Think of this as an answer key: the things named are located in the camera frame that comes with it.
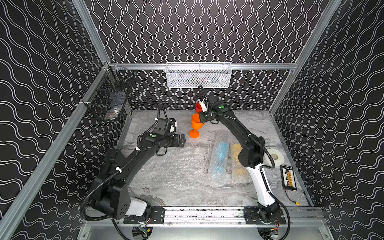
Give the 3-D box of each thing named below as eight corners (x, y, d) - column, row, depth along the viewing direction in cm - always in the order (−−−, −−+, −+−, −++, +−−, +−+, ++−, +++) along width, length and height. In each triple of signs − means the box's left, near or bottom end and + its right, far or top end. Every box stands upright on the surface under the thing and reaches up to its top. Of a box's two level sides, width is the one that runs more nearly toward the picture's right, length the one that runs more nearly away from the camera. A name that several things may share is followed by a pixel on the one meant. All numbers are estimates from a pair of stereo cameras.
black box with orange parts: (282, 188, 85) (284, 187, 84) (280, 165, 94) (281, 164, 92) (295, 191, 84) (297, 190, 83) (291, 168, 93) (293, 166, 91)
